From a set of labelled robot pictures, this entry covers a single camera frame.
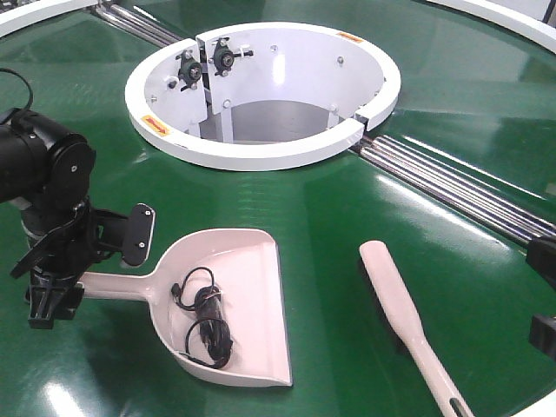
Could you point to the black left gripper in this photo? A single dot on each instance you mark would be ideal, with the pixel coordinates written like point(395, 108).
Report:
point(89, 236)

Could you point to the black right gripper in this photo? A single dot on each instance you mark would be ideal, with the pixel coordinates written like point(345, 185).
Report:
point(540, 256)

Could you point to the beige hand broom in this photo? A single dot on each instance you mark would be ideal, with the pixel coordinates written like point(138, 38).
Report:
point(403, 317)

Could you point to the beige plastic dustpan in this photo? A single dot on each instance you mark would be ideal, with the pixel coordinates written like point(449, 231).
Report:
point(244, 266)

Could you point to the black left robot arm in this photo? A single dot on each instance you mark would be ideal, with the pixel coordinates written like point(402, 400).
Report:
point(45, 173)

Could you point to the steel rollers right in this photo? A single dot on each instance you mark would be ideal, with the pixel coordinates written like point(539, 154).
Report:
point(455, 188)

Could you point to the steel rollers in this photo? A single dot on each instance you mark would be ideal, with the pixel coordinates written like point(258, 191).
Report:
point(135, 22)
point(455, 188)

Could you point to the orange arrow sticker front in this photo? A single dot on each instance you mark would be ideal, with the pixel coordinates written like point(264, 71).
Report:
point(156, 125)

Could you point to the white outer rim left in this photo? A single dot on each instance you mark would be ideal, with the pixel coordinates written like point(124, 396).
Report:
point(38, 11)

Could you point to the white rim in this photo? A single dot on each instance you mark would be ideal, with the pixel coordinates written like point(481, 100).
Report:
point(38, 11)
point(519, 23)

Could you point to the steel rollers top left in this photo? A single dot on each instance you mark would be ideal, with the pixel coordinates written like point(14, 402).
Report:
point(135, 22)

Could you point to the white outer rim right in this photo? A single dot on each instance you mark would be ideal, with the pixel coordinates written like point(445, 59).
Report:
point(519, 23)

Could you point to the orange sticker rear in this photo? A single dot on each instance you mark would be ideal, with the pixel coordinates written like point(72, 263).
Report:
point(350, 37)

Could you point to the left black bearing mount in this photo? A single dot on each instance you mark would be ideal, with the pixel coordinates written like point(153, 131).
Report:
point(190, 71)

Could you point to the black bearing mount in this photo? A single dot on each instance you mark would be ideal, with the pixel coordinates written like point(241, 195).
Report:
point(223, 58)
point(190, 71)

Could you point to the white central ring housing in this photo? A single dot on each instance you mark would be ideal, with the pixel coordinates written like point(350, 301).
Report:
point(306, 95)

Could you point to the right black bearing mount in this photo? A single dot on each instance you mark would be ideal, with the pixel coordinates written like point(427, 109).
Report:
point(223, 58)

